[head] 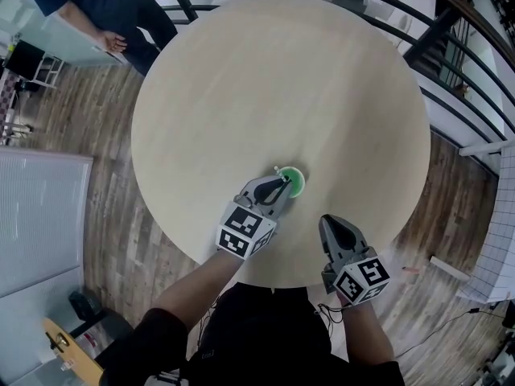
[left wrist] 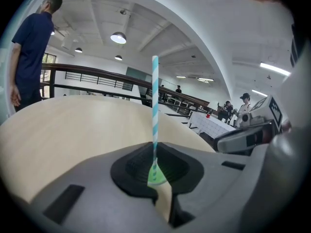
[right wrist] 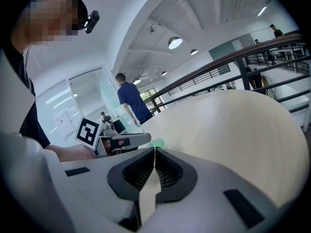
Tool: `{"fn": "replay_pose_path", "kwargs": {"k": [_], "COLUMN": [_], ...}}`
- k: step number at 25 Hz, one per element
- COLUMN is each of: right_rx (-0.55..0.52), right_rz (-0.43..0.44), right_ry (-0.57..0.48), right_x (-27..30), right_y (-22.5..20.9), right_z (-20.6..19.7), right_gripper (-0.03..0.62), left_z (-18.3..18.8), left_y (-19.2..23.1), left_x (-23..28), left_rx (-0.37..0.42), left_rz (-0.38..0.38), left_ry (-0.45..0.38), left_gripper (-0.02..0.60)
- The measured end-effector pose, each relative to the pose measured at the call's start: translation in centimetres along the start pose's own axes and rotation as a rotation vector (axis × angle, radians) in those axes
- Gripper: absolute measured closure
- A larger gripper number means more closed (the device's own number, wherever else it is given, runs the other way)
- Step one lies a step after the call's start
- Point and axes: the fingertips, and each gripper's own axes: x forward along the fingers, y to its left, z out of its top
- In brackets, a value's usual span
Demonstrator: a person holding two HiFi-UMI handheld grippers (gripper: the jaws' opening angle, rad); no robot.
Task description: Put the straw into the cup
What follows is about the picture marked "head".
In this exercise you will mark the person's black shirt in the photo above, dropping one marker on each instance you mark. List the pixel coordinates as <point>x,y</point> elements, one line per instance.
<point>261,336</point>

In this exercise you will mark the checkered cloth table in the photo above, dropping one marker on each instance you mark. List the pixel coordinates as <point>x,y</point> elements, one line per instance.
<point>6,103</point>

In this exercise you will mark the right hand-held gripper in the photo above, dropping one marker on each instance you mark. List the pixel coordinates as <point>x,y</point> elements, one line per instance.
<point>360,280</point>

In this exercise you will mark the green cup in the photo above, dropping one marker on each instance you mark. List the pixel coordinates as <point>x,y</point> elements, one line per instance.
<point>297,185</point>

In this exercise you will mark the person's left forearm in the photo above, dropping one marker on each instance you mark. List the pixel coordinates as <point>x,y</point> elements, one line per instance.
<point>193,284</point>

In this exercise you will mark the round orange wooden table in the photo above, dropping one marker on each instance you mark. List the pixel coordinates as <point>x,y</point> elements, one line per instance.
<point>80,364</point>

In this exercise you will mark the round beige pedestal table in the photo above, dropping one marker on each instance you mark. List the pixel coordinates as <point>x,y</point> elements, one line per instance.
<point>281,95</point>

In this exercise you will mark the black floor box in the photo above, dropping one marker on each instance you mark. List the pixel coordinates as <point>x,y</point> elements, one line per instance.
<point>82,306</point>

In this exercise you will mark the black top white frame stand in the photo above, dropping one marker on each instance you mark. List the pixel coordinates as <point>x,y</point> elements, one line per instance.
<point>26,58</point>

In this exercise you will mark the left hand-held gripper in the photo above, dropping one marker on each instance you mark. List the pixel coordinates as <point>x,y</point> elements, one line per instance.
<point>241,229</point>

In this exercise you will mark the black metal railing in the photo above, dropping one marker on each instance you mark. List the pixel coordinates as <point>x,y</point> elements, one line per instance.
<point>499,6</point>

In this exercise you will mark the white gridded table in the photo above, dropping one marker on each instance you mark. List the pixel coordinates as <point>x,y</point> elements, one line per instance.
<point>499,235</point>

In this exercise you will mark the small brass bell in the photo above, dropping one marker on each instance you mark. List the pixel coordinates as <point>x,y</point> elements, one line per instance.
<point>60,341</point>

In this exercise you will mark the person's right forearm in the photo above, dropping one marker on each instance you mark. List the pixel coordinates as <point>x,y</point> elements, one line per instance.
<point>366,332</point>

